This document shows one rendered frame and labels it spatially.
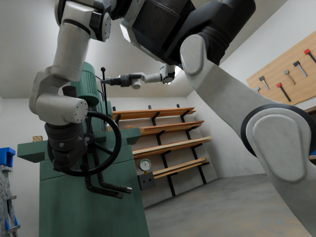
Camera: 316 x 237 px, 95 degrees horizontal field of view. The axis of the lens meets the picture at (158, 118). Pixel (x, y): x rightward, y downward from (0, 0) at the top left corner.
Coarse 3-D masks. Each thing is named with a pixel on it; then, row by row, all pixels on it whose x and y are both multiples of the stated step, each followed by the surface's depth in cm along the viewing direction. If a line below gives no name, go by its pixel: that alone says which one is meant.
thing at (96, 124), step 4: (84, 120) 74; (92, 120) 75; (96, 120) 76; (84, 124) 73; (92, 124) 74; (96, 124) 75; (100, 124) 76; (84, 128) 72; (92, 128) 73; (96, 128) 74; (100, 128) 75; (84, 132) 71; (96, 132) 73
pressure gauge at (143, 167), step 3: (144, 159) 79; (147, 159) 79; (141, 162) 78; (144, 162) 78; (147, 162) 79; (141, 165) 77; (144, 165) 78; (147, 165) 78; (150, 165) 79; (141, 168) 76; (144, 168) 77; (147, 168) 78; (144, 171) 79
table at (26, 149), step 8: (128, 128) 90; (136, 128) 92; (96, 136) 72; (104, 136) 74; (112, 136) 85; (128, 136) 88; (136, 136) 90; (24, 144) 69; (32, 144) 70; (40, 144) 71; (128, 144) 104; (24, 152) 68; (32, 152) 69; (40, 152) 70; (32, 160) 78; (40, 160) 82
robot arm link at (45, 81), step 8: (56, 64) 35; (40, 72) 35; (48, 72) 35; (56, 72) 35; (64, 72) 36; (72, 72) 37; (40, 80) 35; (48, 80) 36; (56, 80) 39; (64, 80) 41; (72, 80) 40; (32, 88) 35; (40, 88) 36; (48, 88) 38; (56, 88) 41; (32, 96) 35; (32, 104) 35; (32, 112) 36
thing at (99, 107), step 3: (99, 96) 130; (99, 99) 128; (99, 102) 127; (99, 105) 126; (99, 108) 125; (99, 111) 124; (102, 120) 121; (102, 123) 120; (102, 126) 119; (102, 129) 118
